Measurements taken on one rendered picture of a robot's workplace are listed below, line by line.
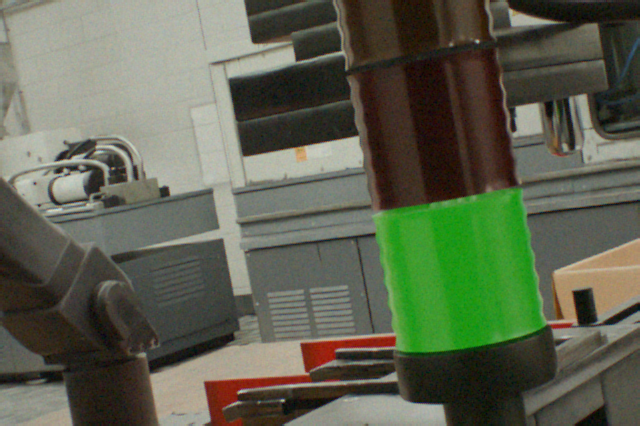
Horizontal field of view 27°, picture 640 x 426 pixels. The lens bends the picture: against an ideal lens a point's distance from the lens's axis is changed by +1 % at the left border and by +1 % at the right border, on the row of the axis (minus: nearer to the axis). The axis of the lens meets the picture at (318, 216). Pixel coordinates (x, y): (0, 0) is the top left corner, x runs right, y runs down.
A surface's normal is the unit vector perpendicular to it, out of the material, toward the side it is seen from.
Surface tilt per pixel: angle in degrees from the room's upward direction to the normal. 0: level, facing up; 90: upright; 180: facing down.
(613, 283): 88
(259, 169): 90
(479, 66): 76
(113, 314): 90
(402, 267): 104
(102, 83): 90
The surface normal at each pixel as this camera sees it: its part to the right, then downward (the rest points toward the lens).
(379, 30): -0.54, -0.11
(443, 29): 0.27, 0.25
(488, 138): 0.52, -0.30
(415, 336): -0.72, 0.41
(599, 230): -0.61, 0.15
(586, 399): 0.80, -0.12
